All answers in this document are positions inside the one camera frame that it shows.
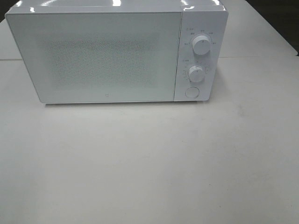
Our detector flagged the round white door button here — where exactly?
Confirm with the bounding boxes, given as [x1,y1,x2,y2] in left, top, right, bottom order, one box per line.
[185,87,199,98]

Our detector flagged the white timer knob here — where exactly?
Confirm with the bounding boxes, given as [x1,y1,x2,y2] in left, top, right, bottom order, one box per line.
[188,65,205,83]

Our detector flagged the upper white power knob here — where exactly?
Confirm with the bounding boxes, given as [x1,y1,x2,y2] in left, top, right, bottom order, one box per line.
[191,34,211,56]

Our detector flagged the white microwave door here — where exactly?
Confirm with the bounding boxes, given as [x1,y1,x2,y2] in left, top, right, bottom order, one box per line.
[7,13,181,103]

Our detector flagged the white microwave oven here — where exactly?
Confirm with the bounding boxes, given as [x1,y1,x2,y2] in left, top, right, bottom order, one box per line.
[5,0,228,103]

